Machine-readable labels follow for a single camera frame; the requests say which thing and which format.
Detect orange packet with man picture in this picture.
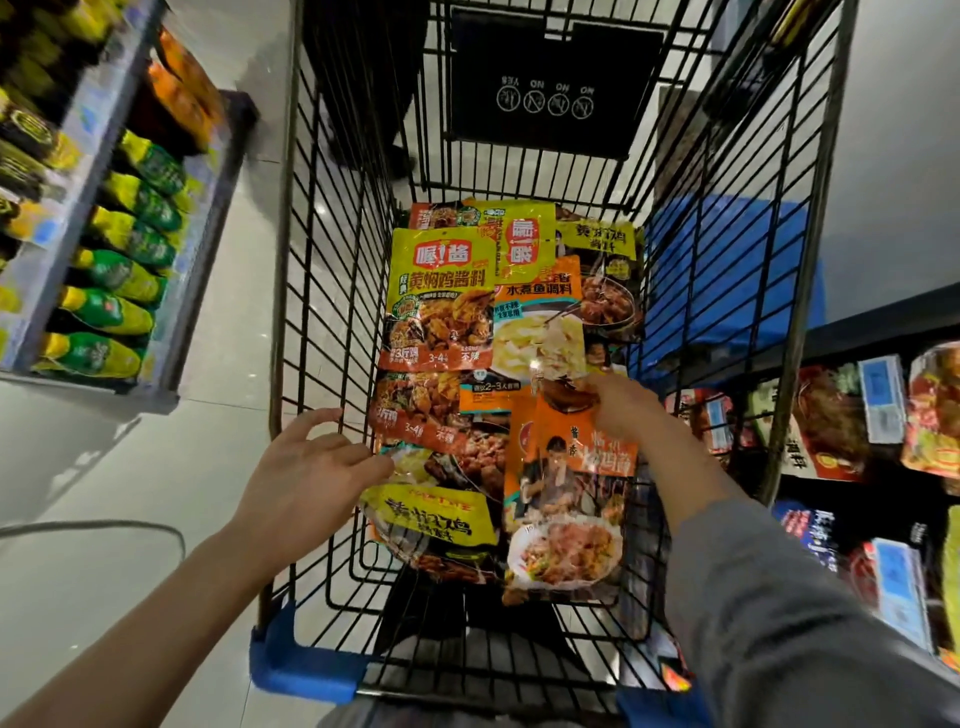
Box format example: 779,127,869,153
501,378,640,606

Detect yellow green sauce packet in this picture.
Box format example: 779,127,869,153
460,198,558,285

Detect red yellow food packet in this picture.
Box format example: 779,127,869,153
900,340,960,481

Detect orange fish seasoning packet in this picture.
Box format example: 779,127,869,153
457,255,588,415

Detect small red food packet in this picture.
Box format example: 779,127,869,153
663,387,738,457

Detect red orange sauce packet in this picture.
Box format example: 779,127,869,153
408,201,483,231

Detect dark red chicken sauce packet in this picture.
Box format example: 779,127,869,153
366,370,519,460

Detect blue food packet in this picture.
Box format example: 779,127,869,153
772,499,840,575

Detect grey store shelf unit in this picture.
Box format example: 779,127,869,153
0,0,260,415

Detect orange snack bag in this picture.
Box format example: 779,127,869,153
156,27,226,125
144,60,215,155

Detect black wire shopping cart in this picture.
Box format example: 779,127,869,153
249,0,861,728

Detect yellow top chicken sauce packet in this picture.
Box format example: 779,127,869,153
377,226,498,374

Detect dark red food packet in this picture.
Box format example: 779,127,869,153
791,365,873,483

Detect person's right hand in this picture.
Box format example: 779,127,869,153
585,372,670,445

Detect row of green bottles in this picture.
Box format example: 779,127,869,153
31,129,198,382

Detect person's left forearm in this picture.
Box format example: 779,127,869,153
0,517,260,728

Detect row of dark yellow-labelled bottles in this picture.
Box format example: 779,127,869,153
0,0,129,316

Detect black cart sign panel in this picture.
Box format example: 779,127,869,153
449,9,666,162

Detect white blue price tag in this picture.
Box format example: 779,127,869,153
858,354,909,446
870,537,935,654

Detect dark packet with yellow label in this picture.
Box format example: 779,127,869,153
358,441,511,586
555,216,647,345

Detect person's right forearm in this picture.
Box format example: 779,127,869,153
636,420,960,728

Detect person's left hand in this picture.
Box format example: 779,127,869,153
227,407,396,576

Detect black store shelf unit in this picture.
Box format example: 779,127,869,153
652,282,960,676

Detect blue plastic crate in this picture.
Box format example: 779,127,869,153
628,193,828,384

